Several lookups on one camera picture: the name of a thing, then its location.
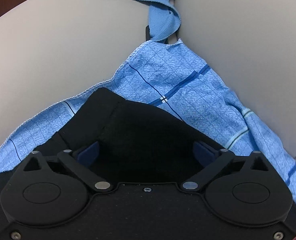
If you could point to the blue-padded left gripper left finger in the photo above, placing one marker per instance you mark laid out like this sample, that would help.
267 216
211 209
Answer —
78 163

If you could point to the beige armrest cushion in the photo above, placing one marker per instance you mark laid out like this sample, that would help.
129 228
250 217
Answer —
51 50

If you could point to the black pants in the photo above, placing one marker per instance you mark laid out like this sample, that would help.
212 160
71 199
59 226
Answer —
138 143

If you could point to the blue plaid bed sheet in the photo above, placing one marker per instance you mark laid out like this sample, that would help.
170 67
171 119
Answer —
178 81

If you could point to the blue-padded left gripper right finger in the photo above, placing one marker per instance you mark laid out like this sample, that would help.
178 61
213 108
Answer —
213 163

